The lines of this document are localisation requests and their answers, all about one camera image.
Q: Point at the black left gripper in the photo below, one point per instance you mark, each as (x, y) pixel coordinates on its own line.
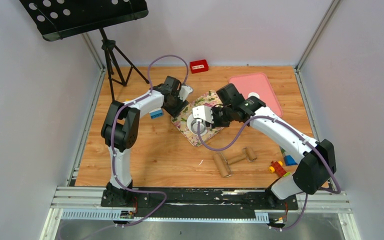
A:
(176, 112)

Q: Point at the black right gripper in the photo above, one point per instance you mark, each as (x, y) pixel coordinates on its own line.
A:
(215, 124)

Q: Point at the floral yellow tray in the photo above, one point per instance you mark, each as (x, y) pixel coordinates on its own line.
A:
(210, 98)

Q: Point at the pink tray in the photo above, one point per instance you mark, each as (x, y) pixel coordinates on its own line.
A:
(257, 85)

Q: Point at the wooden rolling pin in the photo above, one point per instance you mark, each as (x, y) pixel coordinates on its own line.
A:
(223, 164)

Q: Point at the white dough ball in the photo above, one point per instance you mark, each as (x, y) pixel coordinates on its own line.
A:
(189, 119)

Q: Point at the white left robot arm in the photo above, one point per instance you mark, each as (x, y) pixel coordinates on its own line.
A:
(121, 126)

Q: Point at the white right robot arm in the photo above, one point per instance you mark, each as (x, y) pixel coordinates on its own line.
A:
(316, 162)

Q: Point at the flat white dough wrapper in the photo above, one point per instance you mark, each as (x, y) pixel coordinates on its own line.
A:
(253, 94)

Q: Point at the white and blue toy block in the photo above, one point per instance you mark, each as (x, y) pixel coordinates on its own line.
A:
(156, 113)

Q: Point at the red yellow toy block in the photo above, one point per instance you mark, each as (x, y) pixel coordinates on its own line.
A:
(277, 168)

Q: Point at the blue green stacked blocks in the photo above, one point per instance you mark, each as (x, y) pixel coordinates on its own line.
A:
(287, 158)

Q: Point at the small green toy block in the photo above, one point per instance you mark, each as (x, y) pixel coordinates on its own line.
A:
(287, 174)

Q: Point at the black music stand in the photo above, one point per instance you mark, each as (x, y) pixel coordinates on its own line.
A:
(60, 19)

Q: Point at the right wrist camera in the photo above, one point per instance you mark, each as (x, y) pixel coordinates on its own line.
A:
(203, 113)

